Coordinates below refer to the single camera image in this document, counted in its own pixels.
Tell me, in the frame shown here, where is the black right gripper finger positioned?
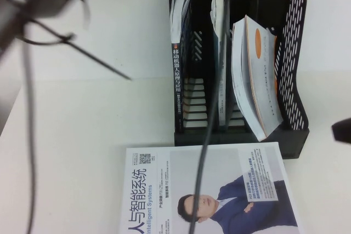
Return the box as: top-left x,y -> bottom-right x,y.
331,131 -> 351,146
331,117 -> 351,133

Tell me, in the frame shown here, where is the white orange ROS2 book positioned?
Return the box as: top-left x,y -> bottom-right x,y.
231,14 -> 285,142

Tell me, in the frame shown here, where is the black plastic book stand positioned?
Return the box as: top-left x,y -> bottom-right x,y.
167,0 -> 310,159

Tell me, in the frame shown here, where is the teal cover car book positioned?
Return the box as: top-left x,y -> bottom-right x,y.
209,0 -> 234,131

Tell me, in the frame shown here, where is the black spine robotics book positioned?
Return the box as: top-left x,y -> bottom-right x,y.
168,0 -> 193,134

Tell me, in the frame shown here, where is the magazine with man portrait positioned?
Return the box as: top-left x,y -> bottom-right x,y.
118,141 -> 300,234

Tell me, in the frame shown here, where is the thick black cable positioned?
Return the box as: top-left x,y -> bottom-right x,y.
188,0 -> 235,234

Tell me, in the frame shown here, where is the black cable tie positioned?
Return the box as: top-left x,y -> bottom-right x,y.
26,19 -> 133,82

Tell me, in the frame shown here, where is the thin grey cable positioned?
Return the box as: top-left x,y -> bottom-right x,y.
22,24 -> 41,234

